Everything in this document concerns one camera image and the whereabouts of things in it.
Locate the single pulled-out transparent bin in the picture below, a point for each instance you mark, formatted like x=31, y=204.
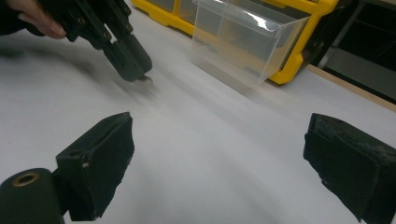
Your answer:
x=243, y=43

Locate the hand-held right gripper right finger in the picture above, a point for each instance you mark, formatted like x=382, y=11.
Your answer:
x=358, y=168

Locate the yellow storage organizer cabinet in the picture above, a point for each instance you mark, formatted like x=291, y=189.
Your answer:
x=292, y=67

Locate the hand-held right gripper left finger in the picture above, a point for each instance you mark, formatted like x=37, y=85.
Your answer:
x=99, y=161

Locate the set of clear plastic drawers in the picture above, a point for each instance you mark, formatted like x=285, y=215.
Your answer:
x=183, y=9

